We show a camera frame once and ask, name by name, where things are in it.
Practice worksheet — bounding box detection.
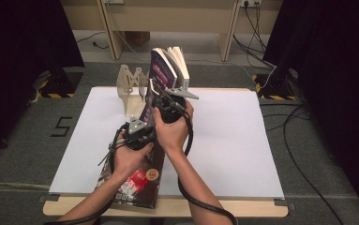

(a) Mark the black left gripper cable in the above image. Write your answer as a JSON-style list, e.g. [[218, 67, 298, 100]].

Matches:
[[44, 123, 129, 225]]

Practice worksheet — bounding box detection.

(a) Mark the black stand base striped tape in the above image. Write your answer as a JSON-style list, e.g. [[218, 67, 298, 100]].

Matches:
[[251, 69, 303, 101], [37, 68, 84, 99]]

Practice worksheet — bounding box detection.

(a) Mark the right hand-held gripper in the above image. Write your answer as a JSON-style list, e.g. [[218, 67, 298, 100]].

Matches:
[[151, 86, 200, 125]]

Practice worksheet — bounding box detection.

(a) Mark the expandable wooden book rack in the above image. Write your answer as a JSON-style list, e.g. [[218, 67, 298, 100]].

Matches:
[[116, 64, 152, 118]]

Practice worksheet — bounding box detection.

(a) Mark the beige wooden desk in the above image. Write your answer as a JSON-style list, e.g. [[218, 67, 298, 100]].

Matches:
[[59, 0, 284, 62]]

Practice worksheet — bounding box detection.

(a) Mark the thick black right gripper cable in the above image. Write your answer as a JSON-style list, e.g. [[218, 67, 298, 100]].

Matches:
[[177, 101, 239, 225]]

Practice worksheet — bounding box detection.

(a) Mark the person's left hand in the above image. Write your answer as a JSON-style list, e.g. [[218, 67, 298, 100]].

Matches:
[[112, 130, 155, 181]]

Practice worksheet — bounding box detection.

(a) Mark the long black floor cable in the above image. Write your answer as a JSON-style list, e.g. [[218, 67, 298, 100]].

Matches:
[[282, 105, 345, 225]]

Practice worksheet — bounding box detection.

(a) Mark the white wall socket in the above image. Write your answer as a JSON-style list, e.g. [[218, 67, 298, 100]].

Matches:
[[241, 0, 262, 8]]

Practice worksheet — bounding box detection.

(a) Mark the purple paperback book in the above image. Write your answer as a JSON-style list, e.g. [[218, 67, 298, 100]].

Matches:
[[139, 47, 179, 126]]

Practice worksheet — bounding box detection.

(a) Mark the black cable with plug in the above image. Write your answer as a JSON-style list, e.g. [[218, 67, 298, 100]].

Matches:
[[75, 31, 110, 51]]

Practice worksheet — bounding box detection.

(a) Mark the black curtain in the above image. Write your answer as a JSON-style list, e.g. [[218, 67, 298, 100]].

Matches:
[[262, 0, 359, 217], [0, 0, 85, 165]]

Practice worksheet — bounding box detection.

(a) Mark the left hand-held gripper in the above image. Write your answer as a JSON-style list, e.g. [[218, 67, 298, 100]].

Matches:
[[117, 115, 157, 152]]

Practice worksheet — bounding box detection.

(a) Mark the white board sheet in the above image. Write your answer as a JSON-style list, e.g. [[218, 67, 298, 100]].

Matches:
[[48, 86, 285, 201]]

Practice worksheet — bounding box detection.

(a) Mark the black wall socket cable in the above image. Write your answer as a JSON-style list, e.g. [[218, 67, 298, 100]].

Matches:
[[244, 1, 267, 53], [232, 33, 277, 69]]

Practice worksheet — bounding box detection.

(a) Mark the dark glossy magazine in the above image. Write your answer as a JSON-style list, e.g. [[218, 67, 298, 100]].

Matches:
[[96, 78, 166, 210]]

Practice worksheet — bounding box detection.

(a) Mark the person's right hand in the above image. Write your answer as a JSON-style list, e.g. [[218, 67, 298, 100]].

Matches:
[[153, 99, 195, 158]]

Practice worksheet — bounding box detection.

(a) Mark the thick white picture-print book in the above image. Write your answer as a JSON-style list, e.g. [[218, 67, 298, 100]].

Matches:
[[162, 46, 190, 92]]

